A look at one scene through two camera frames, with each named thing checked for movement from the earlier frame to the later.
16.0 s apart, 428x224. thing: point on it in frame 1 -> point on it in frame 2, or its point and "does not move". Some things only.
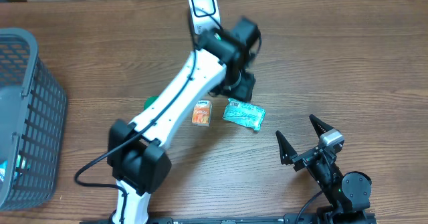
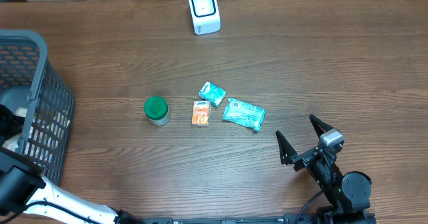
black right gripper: (289, 154) does not move
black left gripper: (244, 87) -> (5, 121)
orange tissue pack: (202, 113) does not move
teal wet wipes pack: (244, 113) does not move
